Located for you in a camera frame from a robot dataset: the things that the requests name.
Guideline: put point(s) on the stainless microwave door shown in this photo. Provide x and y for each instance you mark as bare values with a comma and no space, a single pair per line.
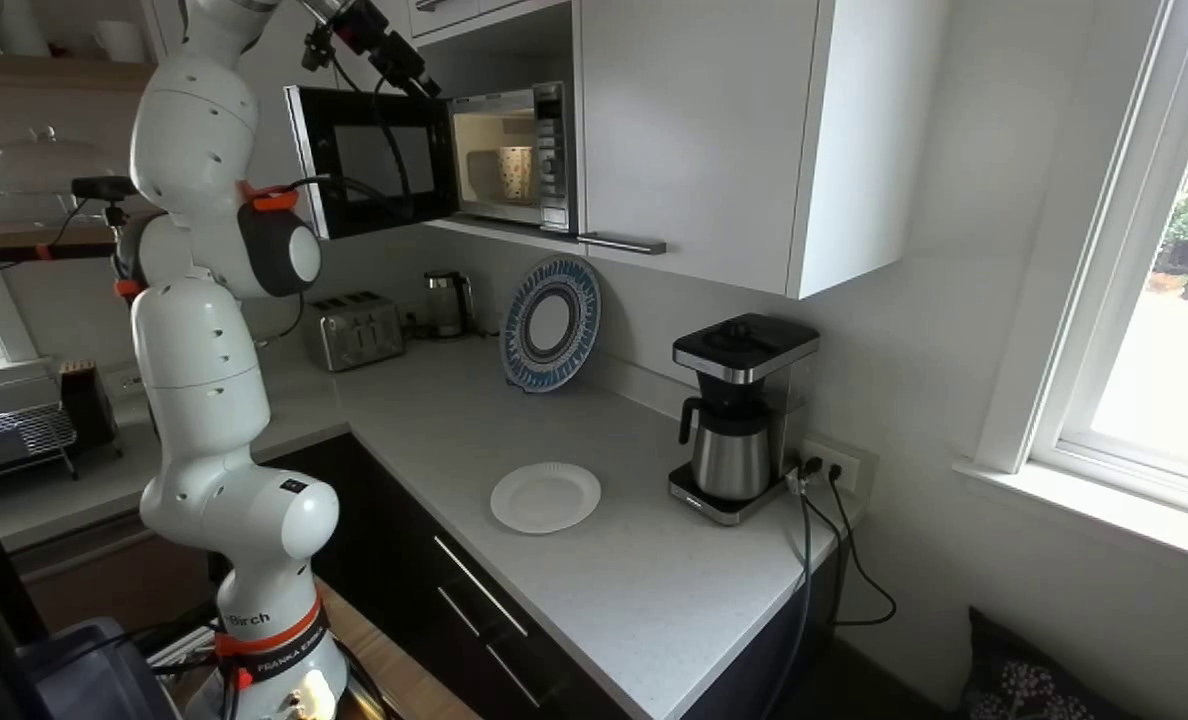
373,161

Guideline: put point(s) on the patterned dark cushion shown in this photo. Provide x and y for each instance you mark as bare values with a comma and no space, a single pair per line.
1017,680

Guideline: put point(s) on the window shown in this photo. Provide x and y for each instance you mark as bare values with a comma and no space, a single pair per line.
1092,387

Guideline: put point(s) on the steel electric kettle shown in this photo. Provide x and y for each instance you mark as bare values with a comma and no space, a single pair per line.
448,307

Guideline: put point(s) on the dark lower drawer cabinet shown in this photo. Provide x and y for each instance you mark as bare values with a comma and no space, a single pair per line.
637,615

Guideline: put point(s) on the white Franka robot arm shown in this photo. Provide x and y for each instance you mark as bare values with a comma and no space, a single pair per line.
206,252

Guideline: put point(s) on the stainless microwave body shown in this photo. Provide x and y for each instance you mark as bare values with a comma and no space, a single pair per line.
536,117

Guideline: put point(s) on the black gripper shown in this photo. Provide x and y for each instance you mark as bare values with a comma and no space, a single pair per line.
367,32

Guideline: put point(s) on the white cabinet beside window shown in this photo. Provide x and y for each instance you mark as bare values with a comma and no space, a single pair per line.
769,141

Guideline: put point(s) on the black steel coffee maker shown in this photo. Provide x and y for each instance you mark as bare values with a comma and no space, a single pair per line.
728,424

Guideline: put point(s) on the white plate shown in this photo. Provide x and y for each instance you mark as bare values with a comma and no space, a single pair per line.
545,498

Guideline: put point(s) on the blue patterned decorative plate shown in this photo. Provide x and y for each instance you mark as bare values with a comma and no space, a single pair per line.
553,326

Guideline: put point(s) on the white wall outlet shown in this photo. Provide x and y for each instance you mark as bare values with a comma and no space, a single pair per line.
828,464

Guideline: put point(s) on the steel cabinet handle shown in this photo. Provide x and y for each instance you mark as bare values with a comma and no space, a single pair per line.
634,244

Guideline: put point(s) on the silver toaster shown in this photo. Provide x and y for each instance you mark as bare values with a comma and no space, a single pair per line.
355,330

